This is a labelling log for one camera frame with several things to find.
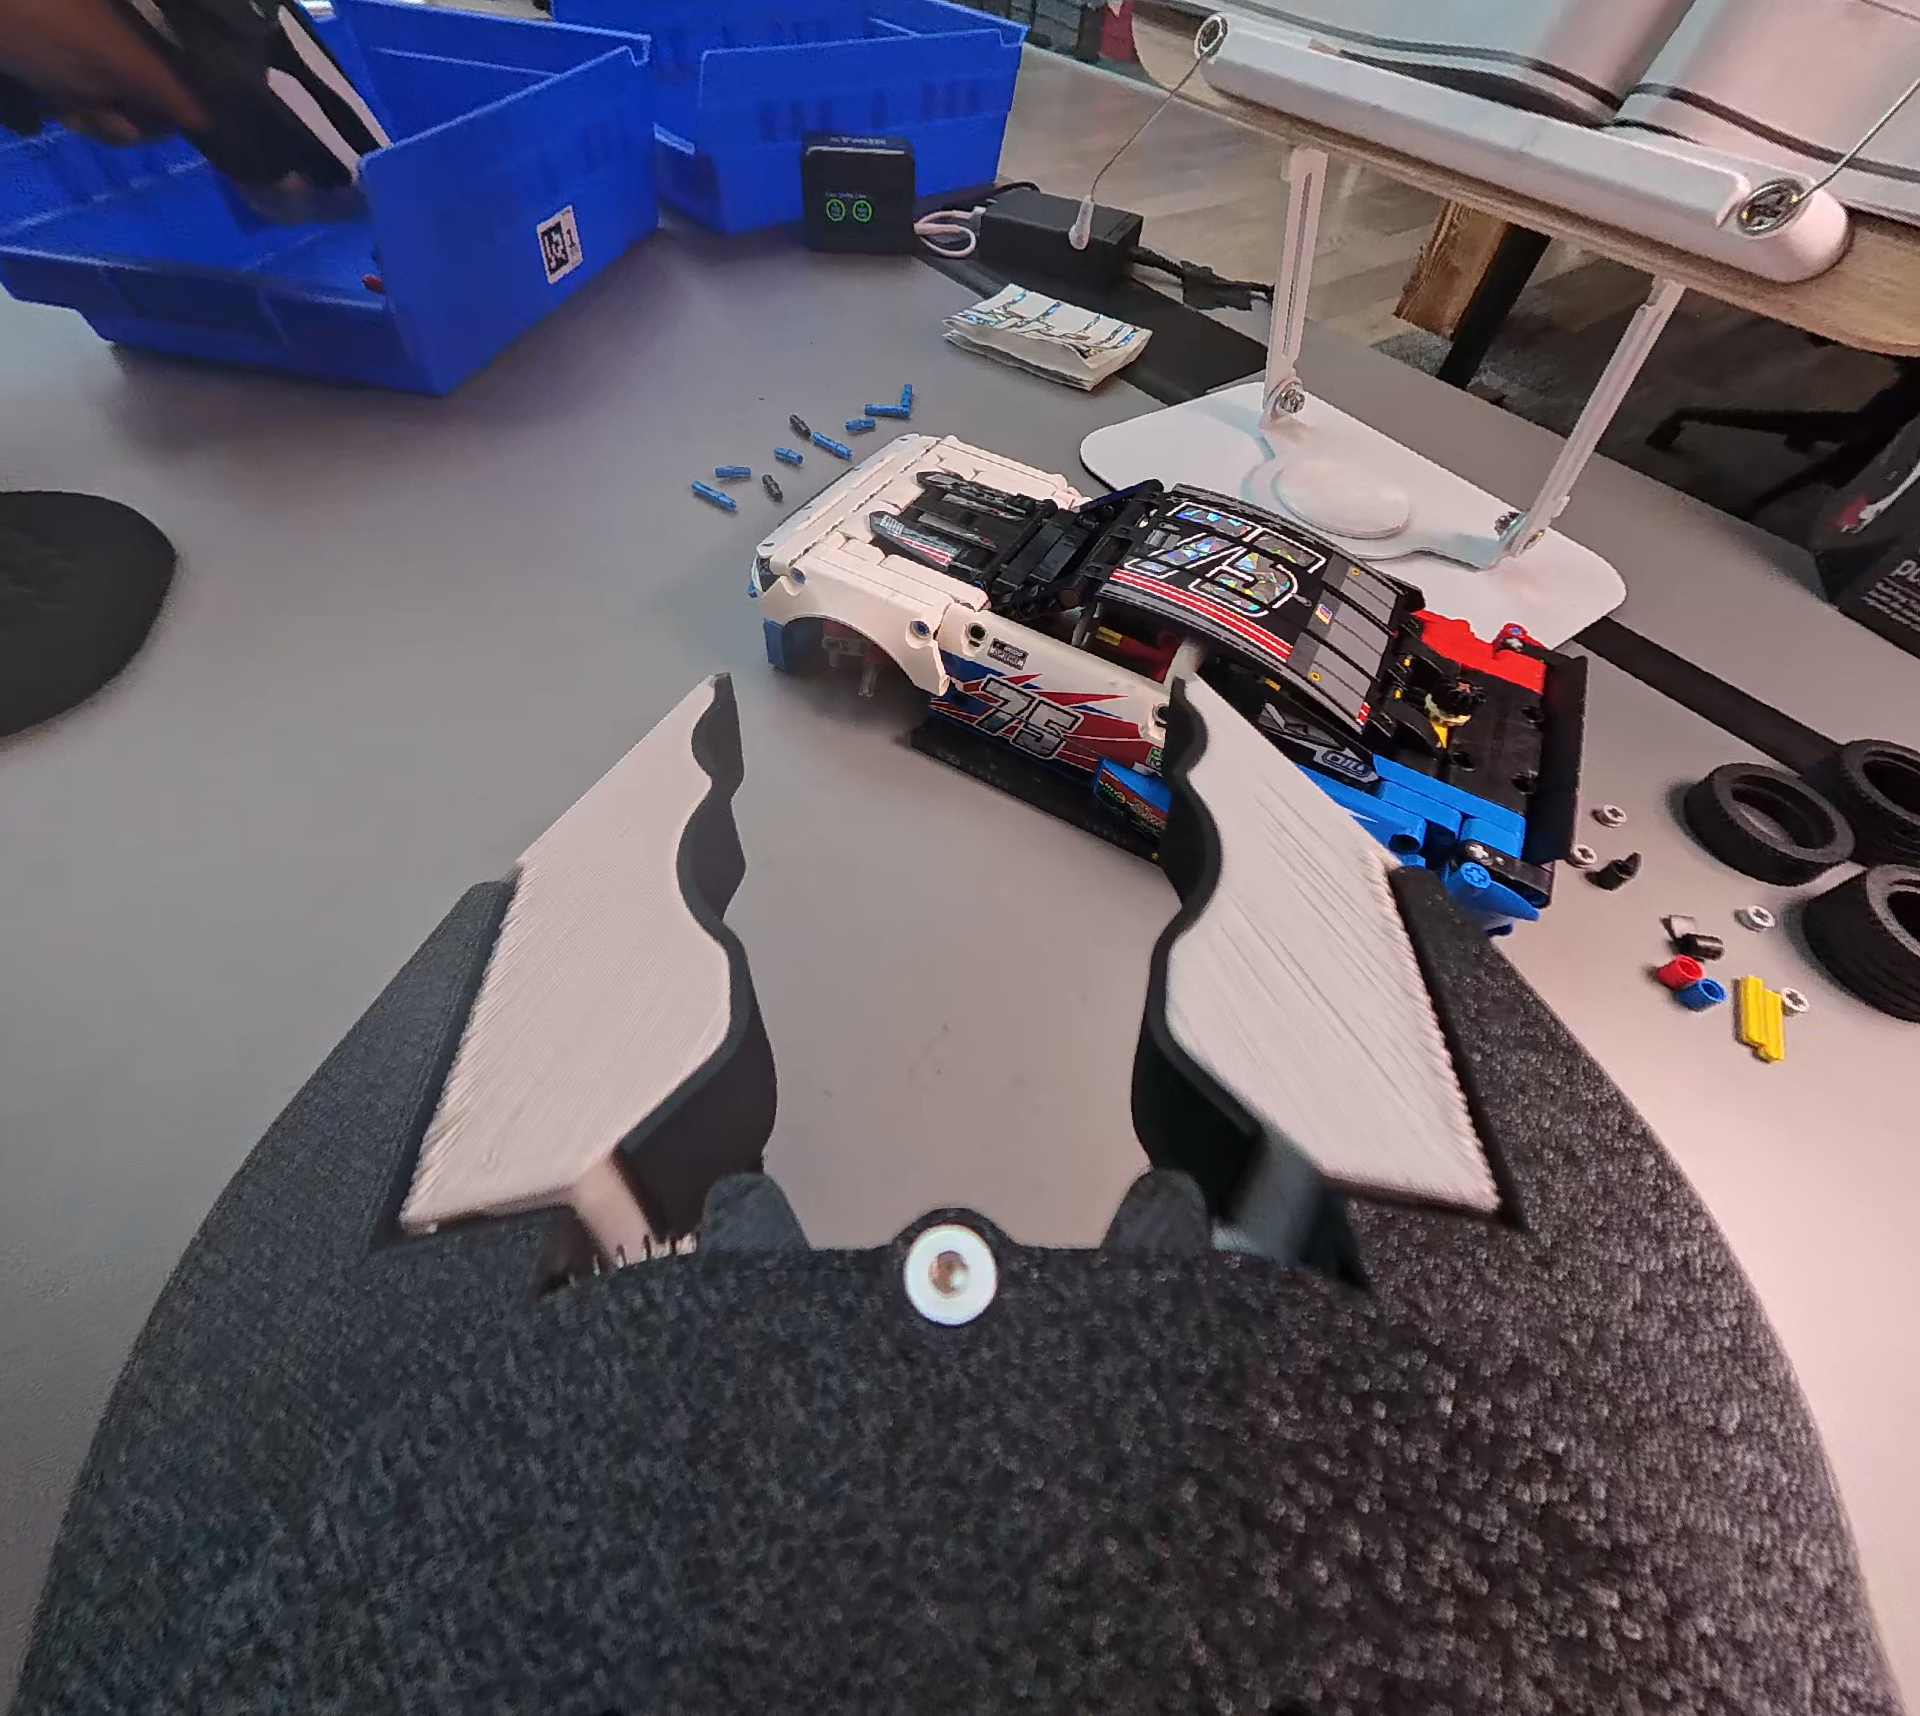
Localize black power cable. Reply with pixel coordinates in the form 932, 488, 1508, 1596
1131, 238, 1277, 316

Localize wooden frame rack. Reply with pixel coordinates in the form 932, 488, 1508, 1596
1402, 200, 1920, 360

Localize black cardboard box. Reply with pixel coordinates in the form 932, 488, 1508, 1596
1805, 410, 1920, 661

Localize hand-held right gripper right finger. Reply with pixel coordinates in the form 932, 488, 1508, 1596
1131, 678, 1506, 1285

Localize person's left hand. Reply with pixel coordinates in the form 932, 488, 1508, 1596
0, 0, 212, 147

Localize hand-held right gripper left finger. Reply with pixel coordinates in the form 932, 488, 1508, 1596
396, 672, 782, 1278

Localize toy brick race car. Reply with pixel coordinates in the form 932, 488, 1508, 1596
750, 433, 1590, 939

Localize black power adapter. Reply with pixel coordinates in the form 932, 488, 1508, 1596
978, 187, 1145, 286

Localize black device green round displays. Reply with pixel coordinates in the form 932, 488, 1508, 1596
797, 132, 918, 257

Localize blue plastic bin square label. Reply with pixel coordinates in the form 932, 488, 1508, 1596
0, 0, 662, 399

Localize black elbow cushion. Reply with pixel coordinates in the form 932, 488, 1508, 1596
0, 490, 180, 740

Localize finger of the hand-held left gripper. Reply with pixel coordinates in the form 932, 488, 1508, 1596
273, 7, 396, 192

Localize black rubber toy tyre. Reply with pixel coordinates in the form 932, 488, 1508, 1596
1681, 761, 1857, 888
1805, 739, 1920, 866
1799, 865, 1920, 1027

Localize white metal book stand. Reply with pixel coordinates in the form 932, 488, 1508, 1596
1071, 7, 1861, 650

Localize scattered small blue black pins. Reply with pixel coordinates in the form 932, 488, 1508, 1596
689, 384, 918, 517

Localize folded sticker sheets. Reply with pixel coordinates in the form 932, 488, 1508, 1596
942, 283, 1153, 396

